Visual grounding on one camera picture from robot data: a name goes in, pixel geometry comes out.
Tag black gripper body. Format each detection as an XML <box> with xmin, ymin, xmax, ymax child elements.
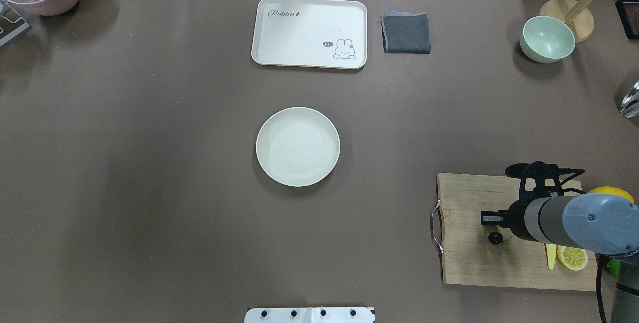
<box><xmin>504</xmin><ymin>200</ymin><xmax>530</xmax><ymax>241</ymax></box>

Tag dark red cherry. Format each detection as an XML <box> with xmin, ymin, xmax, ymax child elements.
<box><xmin>487</xmin><ymin>231</ymin><xmax>504</xmax><ymax>245</ymax></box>

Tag beige round plate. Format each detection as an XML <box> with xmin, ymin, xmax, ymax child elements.
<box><xmin>254</xmin><ymin>107</ymin><xmax>341</xmax><ymax>187</ymax></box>

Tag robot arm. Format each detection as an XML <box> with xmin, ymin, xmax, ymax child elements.
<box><xmin>481</xmin><ymin>193</ymin><xmax>639</xmax><ymax>323</ymax></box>

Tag white rabbit tray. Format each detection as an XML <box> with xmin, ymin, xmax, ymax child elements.
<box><xmin>251</xmin><ymin>0</ymin><xmax>368</xmax><ymax>70</ymax></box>

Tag bamboo cutting board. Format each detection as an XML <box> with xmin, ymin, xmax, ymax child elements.
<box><xmin>436</xmin><ymin>173</ymin><xmax>597</xmax><ymax>292</ymax></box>

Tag yellow plastic knife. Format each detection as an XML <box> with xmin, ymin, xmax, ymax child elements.
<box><xmin>545</xmin><ymin>243</ymin><xmax>556</xmax><ymax>270</ymax></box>

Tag lower lemon slice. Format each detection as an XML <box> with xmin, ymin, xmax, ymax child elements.
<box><xmin>556</xmin><ymin>245</ymin><xmax>589</xmax><ymax>271</ymax></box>

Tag upper whole lemon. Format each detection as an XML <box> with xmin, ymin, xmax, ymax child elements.
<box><xmin>589</xmin><ymin>186</ymin><xmax>635</xmax><ymax>204</ymax></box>

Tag green lime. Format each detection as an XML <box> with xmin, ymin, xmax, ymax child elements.
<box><xmin>606</xmin><ymin>259</ymin><xmax>620</xmax><ymax>278</ymax></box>

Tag steel ice scoop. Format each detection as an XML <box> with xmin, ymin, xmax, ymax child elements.
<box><xmin>618</xmin><ymin>80</ymin><xmax>639</xmax><ymax>120</ymax></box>

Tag mint green bowl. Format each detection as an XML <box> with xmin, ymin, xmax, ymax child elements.
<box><xmin>519</xmin><ymin>16</ymin><xmax>577</xmax><ymax>63</ymax></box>

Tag grey folded cloth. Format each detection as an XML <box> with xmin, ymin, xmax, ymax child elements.
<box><xmin>381</xmin><ymin>11</ymin><xmax>432</xmax><ymax>54</ymax></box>

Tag wooden cup rack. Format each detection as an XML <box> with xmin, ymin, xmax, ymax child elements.
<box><xmin>538</xmin><ymin>0</ymin><xmax>594</xmax><ymax>43</ymax></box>

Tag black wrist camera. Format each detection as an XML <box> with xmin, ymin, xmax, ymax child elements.
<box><xmin>505</xmin><ymin>161</ymin><xmax>564</xmax><ymax>203</ymax></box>

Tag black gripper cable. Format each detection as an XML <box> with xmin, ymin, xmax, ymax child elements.
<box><xmin>554</xmin><ymin>167</ymin><xmax>586</xmax><ymax>196</ymax></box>

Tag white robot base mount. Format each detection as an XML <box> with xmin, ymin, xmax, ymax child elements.
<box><xmin>244</xmin><ymin>306</ymin><xmax>376</xmax><ymax>323</ymax></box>

